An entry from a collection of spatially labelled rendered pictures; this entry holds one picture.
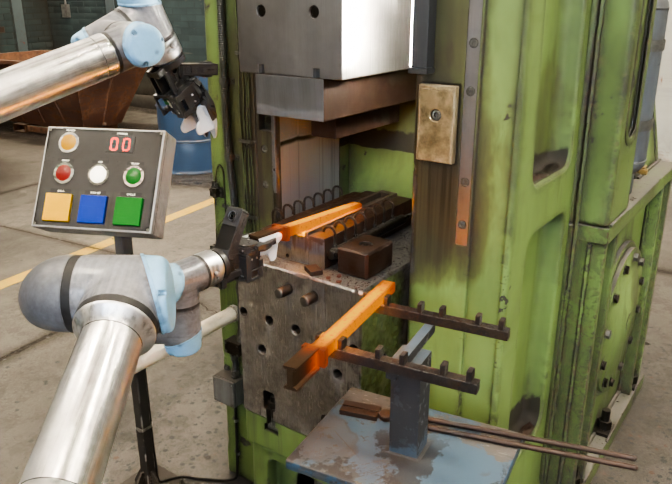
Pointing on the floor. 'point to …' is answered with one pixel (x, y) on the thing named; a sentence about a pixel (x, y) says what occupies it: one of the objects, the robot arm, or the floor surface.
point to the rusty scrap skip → (79, 101)
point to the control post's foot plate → (155, 477)
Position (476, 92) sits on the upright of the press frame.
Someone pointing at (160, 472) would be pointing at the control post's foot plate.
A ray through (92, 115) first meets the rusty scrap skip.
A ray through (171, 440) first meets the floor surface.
